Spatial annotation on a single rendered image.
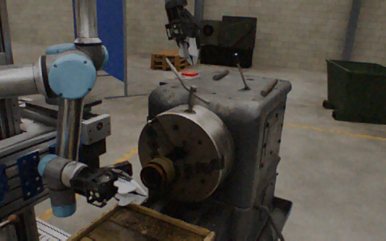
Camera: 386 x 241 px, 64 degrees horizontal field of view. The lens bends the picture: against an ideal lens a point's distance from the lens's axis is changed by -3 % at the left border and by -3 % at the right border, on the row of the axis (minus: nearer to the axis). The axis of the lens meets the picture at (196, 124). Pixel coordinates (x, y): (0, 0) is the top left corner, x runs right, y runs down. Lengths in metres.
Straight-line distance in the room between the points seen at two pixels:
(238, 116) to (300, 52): 9.85
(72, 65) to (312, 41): 10.22
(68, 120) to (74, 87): 0.22
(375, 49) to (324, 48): 1.47
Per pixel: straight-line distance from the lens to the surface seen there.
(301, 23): 10.85
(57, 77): 0.87
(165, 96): 1.21
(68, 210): 1.07
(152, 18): 12.19
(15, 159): 1.28
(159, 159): 0.96
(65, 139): 1.10
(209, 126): 0.99
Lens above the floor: 1.54
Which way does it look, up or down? 19 degrees down
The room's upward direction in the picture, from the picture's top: 3 degrees clockwise
